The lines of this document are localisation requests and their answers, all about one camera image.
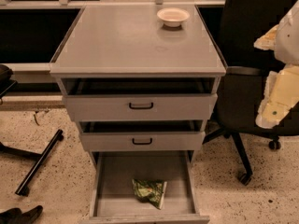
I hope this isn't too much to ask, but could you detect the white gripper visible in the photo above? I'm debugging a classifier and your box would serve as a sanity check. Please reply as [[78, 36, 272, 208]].
[[253, 0, 299, 129]]

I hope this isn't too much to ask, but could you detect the green jalapeno chip bag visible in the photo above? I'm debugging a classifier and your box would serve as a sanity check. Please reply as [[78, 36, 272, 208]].
[[132, 179, 167, 210]]

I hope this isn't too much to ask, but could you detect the top grey drawer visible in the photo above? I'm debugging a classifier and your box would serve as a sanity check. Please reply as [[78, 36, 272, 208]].
[[63, 77, 217, 121]]

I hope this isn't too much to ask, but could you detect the grey drawer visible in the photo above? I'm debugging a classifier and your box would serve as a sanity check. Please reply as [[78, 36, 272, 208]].
[[63, 77, 217, 121], [79, 120, 205, 151], [80, 151, 209, 224]]

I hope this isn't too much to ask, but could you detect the grey drawer cabinet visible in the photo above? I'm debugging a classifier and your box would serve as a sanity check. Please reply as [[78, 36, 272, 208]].
[[49, 4, 227, 224]]

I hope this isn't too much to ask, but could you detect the middle grey drawer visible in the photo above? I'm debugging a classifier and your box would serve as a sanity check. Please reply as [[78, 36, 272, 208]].
[[79, 120, 205, 151]]

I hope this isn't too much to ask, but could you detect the bottom grey drawer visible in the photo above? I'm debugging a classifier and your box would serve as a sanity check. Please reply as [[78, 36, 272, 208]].
[[80, 151, 209, 224]]

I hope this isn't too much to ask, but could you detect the black office chair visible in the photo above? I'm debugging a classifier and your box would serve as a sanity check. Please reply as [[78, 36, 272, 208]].
[[199, 0, 299, 185]]

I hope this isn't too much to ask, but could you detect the white paper bowl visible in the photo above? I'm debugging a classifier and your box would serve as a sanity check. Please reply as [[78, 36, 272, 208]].
[[157, 7, 190, 27]]

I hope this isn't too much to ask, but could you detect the black chair seat left edge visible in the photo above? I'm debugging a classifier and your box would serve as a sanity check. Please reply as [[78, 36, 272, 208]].
[[0, 64, 17, 98]]

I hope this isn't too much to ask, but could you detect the black chair base leg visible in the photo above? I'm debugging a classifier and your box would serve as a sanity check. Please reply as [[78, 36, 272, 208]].
[[0, 129, 64, 197]]

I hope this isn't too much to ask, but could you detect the black object bottom left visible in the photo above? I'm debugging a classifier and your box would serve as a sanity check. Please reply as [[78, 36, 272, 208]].
[[0, 205, 43, 224]]

